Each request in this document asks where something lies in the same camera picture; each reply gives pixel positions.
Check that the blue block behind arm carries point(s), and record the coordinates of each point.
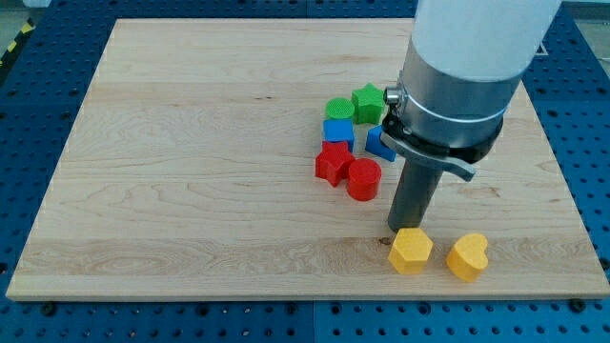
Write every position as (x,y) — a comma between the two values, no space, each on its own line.
(375,146)

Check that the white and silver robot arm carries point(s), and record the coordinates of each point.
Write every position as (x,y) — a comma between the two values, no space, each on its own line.
(463,64)

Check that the red star block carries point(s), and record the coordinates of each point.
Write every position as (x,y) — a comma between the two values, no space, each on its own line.
(333,162)

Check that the blue cube block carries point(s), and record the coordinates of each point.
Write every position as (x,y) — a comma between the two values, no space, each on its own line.
(339,130)

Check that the red cylinder block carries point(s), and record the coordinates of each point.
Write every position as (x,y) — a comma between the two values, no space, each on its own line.
(364,175)

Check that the green cylinder block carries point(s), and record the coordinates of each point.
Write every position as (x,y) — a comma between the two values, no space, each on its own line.
(339,108)

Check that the green star block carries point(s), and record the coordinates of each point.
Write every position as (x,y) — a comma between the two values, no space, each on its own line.
(369,104)

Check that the light wooden board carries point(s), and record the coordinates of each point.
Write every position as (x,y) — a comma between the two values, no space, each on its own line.
(189,175)

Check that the grey cylindrical pointer tool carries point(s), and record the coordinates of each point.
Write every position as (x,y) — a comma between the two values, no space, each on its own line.
(414,192)

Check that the yellow hexagon block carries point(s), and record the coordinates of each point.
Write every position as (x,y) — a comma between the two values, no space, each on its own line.
(410,251)

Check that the yellow heart block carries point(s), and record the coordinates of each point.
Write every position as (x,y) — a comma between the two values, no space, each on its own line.
(467,259)

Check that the yellow black hazard tape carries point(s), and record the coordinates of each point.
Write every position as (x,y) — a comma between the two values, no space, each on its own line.
(17,44)

